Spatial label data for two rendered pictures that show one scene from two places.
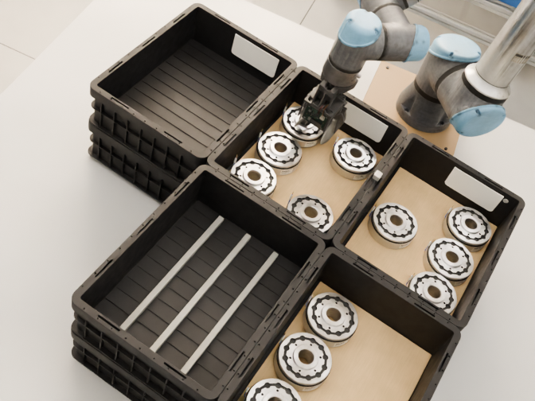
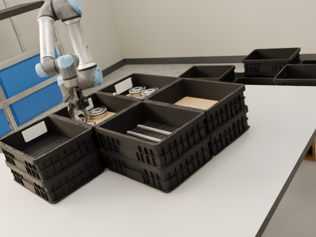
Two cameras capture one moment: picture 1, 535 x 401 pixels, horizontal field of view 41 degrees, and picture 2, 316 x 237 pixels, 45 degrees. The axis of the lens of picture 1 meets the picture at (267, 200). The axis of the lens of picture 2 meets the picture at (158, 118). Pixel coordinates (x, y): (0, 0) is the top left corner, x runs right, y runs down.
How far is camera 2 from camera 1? 1.33 m
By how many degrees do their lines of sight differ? 50
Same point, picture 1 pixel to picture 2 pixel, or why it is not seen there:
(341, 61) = (73, 74)
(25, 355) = (166, 209)
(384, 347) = (182, 103)
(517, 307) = not seen: hidden behind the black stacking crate
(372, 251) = not seen: hidden behind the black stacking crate
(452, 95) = (86, 78)
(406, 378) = (194, 99)
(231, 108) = (57, 144)
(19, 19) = not seen: outside the picture
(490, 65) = (84, 57)
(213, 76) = (35, 150)
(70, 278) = (126, 201)
